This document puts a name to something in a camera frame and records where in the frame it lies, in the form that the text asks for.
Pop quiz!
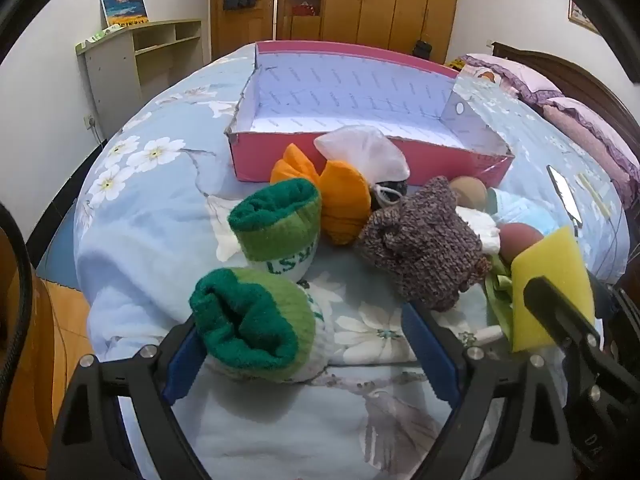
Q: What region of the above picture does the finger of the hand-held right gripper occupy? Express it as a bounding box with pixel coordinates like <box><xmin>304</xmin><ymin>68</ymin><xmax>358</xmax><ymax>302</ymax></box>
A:
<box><xmin>592</xmin><ymin>270</ymin><xmax>640</xmax><ymax>318</ymax></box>
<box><xmin>522</xmin><ymin>275</ymin><xmax>603</xmax><ymax>361</ymax></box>

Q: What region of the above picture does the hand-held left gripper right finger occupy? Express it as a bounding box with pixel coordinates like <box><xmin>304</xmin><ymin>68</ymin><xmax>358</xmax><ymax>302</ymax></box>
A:
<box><xmin>400</xmin><ymin>302</ymin><xmax>576</xmax><ymax>480</ymax></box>

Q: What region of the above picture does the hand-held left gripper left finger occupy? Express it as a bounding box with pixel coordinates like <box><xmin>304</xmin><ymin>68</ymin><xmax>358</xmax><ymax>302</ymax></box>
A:
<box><xmin>47</xmin><ymin>317</ymin><xmax>211</xmax><ymax>480</ymax></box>

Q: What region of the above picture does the yellow sponge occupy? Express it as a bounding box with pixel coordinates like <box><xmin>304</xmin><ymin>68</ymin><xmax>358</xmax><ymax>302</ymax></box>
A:
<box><xmin>510</xmin><ymin>225</ymin><xmax>596</xmax><ymax>353</ymax></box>

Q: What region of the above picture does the green ribbon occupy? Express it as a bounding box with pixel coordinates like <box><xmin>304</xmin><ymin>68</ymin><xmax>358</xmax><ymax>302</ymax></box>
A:
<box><xmin>482</xmin><ymin>255</ymin><xmax>517</xmax><ymax>341</ymax></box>

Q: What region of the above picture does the maroon makeup sponge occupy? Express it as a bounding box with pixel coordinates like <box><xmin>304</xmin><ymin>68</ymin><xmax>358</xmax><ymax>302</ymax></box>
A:
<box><xmin>497</xmin><ymin>223</ymin><xmax>544</xmax><ymax>266</ymax></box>

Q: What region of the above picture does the white sock with green cuff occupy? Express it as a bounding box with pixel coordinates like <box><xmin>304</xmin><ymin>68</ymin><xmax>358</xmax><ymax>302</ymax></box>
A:
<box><xmin>227</xmin><ymin>178</ymin><xmax>323</xmax><ymax>277</ymax></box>
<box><xmin>189</xmin><ymin>267</ymin><xmax>336</xmax><ymax>385</ymax></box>

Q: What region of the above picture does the blue face mask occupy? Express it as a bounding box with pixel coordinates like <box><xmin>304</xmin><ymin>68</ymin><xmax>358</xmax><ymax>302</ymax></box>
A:
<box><xmin>487</xmin><ymin>187</ymin><xmax>556</xmax><ymax>235</ymax></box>

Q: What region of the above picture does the brown knitted hat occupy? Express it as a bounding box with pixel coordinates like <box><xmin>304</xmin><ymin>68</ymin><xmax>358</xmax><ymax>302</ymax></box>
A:
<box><xmin>355</xmin><ymin>176</ymin><xmax>493</xmax><ymax>311</ymax></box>

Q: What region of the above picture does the beige makeup sponge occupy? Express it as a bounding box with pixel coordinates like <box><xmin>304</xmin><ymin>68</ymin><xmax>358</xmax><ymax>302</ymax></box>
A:
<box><xmin>450</xmin><ymin>176</ymin><xmax>488</xmax><ymax>211</ymax></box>

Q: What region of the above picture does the orange cloth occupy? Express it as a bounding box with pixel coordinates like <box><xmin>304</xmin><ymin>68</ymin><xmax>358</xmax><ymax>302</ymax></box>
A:
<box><xmin>270</xmin><ymin>143</ymin><xmax>373</xmax><ymax>246</ymax></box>

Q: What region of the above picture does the white plastic bag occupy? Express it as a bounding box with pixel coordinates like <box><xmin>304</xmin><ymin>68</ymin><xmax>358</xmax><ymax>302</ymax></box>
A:
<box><xmin>314</xmin><ymin>125</ymin><xmax>411</xmax><ymax>183</ymax></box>

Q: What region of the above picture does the pink cardboard box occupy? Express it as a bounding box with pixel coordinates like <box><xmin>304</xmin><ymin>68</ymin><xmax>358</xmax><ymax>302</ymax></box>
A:
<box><xmin>224</xmin><ymin>41</ymin><xmax>516</xmax><ymax>183</ymax></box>

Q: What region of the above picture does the smartphone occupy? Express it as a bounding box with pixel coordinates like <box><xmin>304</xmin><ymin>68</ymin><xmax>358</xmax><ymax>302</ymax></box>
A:
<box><xmin>546</xmin><ymin>164</ymin><xmax>584</xmax><ymax>226</ymax></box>

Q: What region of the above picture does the purple frilled pillow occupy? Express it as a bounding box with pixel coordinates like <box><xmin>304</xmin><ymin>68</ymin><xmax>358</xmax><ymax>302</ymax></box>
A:
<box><xmin>542</xmin><ymin>97</ymin><xmax>640</xmax><ymax>211</ymax></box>
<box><xmin>460</xmin><ymin>52</ymin><xmax>561</xmax><ymax>106</ymax></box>

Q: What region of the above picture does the dark wooden headboard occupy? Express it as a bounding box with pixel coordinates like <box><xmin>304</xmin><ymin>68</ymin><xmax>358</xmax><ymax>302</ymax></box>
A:
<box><xmin>492</xmin><ymin>41</ymin><xmax>640</xmax><ymax>133</ymax></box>

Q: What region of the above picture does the beige desk shelf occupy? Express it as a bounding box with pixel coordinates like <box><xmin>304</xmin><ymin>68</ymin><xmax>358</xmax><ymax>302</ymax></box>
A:
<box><xmin>75</xmin><ymin>19</ymin><xmax>203</xmax><ymax>142</ymax></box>

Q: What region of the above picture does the green packet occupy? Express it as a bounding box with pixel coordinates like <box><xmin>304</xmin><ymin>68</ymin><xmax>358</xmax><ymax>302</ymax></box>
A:
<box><xmin>82</xmin><ymin>25</ymin><xmax>122</xmax><ymax>45</ymax></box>

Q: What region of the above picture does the wooden door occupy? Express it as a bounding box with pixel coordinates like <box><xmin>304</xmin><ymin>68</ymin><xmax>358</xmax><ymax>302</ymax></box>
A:
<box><xmin>210</xmin><ymin>0</ymin><xmax>277</xmax><ymax>61</ymax></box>

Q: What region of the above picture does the wooden wardrobe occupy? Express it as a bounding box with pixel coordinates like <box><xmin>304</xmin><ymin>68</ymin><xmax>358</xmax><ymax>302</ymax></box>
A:
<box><xmin>275</xmin><ymin>0</ymin><xmax>462</xmax><ymax>63</ymax></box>

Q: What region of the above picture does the blue and yellow painting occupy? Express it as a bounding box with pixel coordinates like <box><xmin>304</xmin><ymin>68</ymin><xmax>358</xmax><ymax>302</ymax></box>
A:
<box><xmin>100</xmin><ymin>0</ymin><xmax>151</xmax><ymax>27</ymax></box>

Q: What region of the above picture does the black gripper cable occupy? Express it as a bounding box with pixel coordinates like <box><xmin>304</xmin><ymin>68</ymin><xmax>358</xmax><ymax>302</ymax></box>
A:
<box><xmin>0</xmin><ymin>204</ymin><xmax>35</xmax><ymax>398</ymax></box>

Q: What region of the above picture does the framed wall picture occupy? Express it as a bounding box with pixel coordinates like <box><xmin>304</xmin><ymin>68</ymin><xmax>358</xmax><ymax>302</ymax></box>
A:
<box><xmin>567</xmin><ymin>0</ymin><xmax>601</xmax><ymax>36</ymax></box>

